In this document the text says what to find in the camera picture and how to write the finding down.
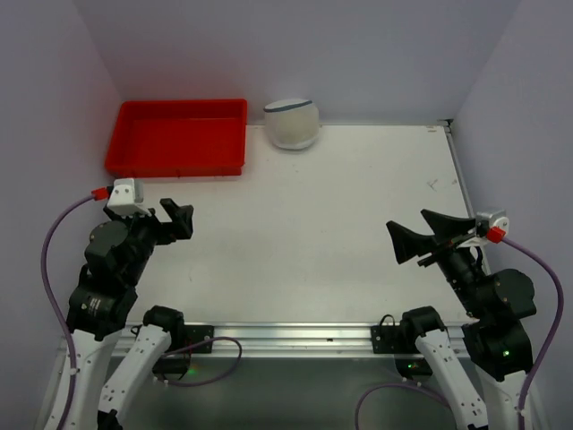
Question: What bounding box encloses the white mesh laundry bag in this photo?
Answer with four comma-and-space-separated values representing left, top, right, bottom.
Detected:
263, 99, 320, 151

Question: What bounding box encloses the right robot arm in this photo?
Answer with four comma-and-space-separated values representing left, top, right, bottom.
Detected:
380, 210, 536, 429

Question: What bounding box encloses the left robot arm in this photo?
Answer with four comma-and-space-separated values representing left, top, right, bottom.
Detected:
45, 198, 193, 429

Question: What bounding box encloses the red plastic tray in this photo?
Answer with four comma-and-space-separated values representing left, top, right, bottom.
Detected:
105, 99, 248, 178

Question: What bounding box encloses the aluminium table edge profile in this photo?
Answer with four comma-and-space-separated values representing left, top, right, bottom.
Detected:
438, 118, 475, 216

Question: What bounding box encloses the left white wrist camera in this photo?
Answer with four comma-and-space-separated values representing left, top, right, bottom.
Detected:
107, 178, 150, 217

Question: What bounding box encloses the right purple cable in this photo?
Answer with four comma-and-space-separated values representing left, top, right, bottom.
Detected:
355, 228, 565, 430

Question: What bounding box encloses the purple cable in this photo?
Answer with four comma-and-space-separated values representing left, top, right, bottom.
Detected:
40, 186, 111, 430
355, 228, 565, 430

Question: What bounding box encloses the right black base bracket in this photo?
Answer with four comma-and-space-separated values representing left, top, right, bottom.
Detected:
370, 314, 432, 381

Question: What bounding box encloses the black base bracket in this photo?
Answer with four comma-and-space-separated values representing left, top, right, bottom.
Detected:
370, 314, 432, 381
152, 324, 215, 380

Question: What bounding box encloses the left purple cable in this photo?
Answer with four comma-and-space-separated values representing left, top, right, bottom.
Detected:
40, 186, 111, 430

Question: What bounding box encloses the aluminium mounting rail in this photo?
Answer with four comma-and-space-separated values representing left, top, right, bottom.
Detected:
124, 322, 466, 358

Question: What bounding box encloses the left black base bracket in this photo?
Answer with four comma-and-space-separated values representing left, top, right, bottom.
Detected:
152, 324, 215, 380

